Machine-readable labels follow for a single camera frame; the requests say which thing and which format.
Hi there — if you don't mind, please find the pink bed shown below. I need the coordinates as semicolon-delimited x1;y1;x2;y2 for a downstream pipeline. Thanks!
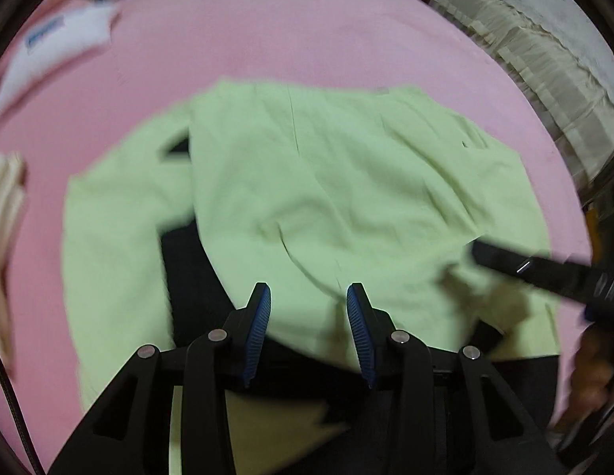
0;0;592;456

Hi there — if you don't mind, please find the white pillow with blue print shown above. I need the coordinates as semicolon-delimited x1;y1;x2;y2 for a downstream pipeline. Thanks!
0;2;120;124

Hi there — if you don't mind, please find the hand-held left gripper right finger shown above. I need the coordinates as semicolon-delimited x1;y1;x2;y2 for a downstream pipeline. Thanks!
345;282;569;475

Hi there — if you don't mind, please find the white folded towel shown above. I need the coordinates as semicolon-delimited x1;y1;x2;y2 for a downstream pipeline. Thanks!
0;153;29;357

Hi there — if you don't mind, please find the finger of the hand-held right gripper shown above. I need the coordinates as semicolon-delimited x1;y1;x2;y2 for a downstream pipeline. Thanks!
470;240;614;308

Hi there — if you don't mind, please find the person's right hand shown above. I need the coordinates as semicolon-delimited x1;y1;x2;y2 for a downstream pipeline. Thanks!
557;327;614;431

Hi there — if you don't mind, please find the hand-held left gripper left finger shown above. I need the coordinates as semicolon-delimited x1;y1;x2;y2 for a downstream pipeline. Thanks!
48;282;273;475

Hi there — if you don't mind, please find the green and black hooded jacket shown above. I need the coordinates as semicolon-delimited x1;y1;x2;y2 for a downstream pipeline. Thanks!
62;79;560;475

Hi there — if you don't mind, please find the black cable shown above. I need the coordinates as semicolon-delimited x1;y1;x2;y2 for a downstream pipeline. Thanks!
0;341;45;475

